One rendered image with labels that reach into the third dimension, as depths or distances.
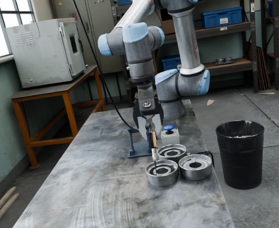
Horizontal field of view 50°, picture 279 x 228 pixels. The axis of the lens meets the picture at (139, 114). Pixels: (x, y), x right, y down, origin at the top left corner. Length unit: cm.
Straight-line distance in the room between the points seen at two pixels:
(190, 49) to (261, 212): 123
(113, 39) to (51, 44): 217
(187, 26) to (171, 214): 80
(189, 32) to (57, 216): 89
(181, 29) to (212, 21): 316
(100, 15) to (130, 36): 389
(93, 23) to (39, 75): 178
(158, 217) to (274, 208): 145
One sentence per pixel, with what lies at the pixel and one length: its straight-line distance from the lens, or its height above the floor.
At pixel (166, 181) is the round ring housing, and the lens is 93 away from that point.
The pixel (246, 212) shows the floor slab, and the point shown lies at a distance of 216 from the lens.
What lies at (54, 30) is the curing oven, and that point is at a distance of 314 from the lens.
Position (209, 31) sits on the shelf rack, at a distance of 438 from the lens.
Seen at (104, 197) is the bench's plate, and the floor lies 80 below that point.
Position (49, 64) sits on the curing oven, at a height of 101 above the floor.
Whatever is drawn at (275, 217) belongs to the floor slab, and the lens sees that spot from 213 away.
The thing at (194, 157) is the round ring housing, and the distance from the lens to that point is 103.
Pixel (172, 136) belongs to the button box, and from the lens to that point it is 118.
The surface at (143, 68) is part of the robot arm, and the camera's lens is 89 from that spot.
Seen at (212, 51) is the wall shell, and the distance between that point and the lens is 502.
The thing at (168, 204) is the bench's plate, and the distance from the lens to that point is 87.
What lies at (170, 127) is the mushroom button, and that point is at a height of 87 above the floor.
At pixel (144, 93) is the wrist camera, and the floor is 109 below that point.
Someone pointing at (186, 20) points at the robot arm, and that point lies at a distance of 133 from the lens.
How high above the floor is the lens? 130
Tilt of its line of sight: 17 degrees down
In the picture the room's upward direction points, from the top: 10 degrees counter-clockwise
